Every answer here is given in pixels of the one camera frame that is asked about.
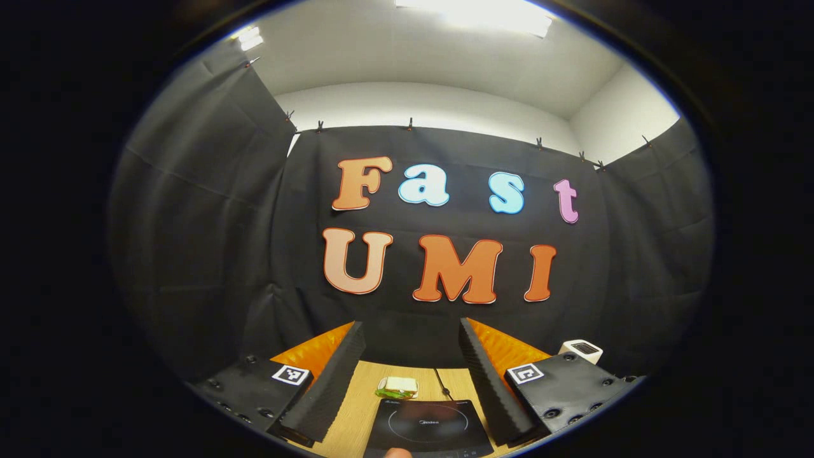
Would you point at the row of black cloth clips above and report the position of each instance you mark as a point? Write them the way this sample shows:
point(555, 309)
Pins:
point(410, 124)

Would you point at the white toaster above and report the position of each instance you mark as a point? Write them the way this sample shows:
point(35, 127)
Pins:
point(580, 350)

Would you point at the large ceiling light panel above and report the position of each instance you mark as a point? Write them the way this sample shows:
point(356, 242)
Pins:
point(477, 14)

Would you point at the sandwich with lettuce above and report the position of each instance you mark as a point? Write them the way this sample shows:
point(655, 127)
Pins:
point(397, 385)

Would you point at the black induction cooktop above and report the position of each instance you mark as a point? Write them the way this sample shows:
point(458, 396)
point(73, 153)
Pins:
point(429, 426)

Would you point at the small ceiling light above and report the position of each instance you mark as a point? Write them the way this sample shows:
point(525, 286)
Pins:
point(250, 38)

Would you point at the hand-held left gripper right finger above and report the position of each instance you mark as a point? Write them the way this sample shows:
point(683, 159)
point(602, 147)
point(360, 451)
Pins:
point(489, 388)

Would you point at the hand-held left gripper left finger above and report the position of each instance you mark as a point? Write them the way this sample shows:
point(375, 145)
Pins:
point(331, 388)

